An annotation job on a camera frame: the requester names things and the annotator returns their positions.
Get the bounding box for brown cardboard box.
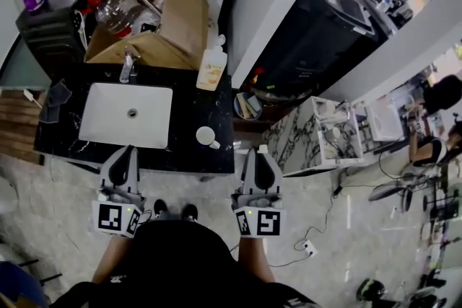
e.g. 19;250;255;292
83;0;211;71

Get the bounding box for white pump soap bottle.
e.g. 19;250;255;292
195;33;229;92

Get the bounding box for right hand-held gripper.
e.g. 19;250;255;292
230;148;288;239

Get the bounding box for blue and white mug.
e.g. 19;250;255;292
195;126;222;151

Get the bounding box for black drawer cabinet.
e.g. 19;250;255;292
14;0;106;81

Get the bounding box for blue chair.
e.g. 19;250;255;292
0;259;63;308

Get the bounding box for floor fan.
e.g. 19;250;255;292
367;177;414;214

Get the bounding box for bowl of small items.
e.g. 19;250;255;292
233;91;264;121

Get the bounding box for white square basin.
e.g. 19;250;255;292
364;97;404;143

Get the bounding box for person's left forearm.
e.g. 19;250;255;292
91;235;134;285

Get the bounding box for person's black shirt torso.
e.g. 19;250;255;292
49;219;323;308

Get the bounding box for person's left black shoe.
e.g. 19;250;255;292
152;198;169;219

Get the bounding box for black helmet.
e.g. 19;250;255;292
357;278;387;302

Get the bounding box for grey cloth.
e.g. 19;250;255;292
38;79;74;125

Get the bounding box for person's right forearm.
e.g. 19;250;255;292
237;235;278;285

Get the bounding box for clear glass jar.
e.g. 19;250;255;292
94;0;146;35

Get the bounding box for chrome faucet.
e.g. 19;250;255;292
118;45;141;85

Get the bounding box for black counter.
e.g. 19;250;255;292
241;0;391;100

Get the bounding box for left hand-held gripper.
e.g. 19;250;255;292
91;146;147;239

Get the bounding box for white marble cabinet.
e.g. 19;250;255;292
261;94;366;178

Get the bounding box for black marble vanity table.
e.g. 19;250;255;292
32;62;236;176

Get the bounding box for white sink basin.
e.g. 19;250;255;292
78;82;174;150

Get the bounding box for person's black shoe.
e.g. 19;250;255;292
152;198;169;219
180;203;199;222

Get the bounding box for person's right black shoe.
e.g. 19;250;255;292
180;203;199;222

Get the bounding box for white power strip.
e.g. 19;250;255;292
302;239;319;258

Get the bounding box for wooden steps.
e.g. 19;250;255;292
0;87;48;167

